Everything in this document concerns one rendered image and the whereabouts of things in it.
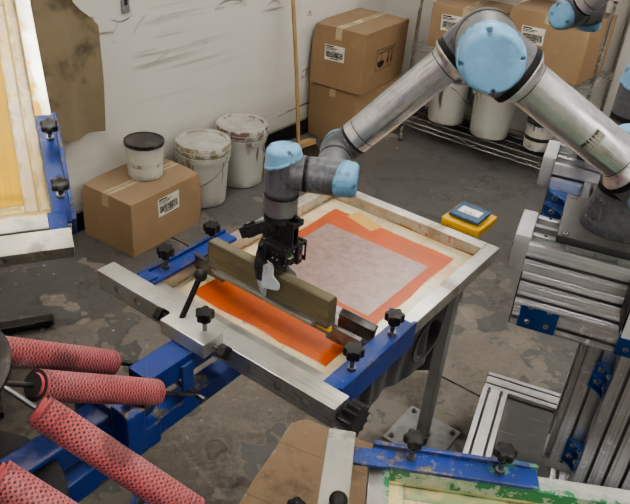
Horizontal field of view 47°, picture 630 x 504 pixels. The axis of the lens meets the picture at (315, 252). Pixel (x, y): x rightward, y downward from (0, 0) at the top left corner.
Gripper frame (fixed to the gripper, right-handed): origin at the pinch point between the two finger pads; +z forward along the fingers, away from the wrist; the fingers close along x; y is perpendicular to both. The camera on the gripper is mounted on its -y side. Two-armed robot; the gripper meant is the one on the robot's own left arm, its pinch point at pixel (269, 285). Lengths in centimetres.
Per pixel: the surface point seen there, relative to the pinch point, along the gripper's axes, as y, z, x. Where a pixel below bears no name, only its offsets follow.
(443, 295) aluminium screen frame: 28.4, 6.5, 33.6
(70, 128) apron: -193, 44, 85
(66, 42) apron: -193, 4, 88
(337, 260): -3.1, 9.8, 32.9
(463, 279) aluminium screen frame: 29, 7, 44
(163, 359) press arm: 0.2, 1.1, -32.6
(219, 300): -13.6, 9.7, -2.0
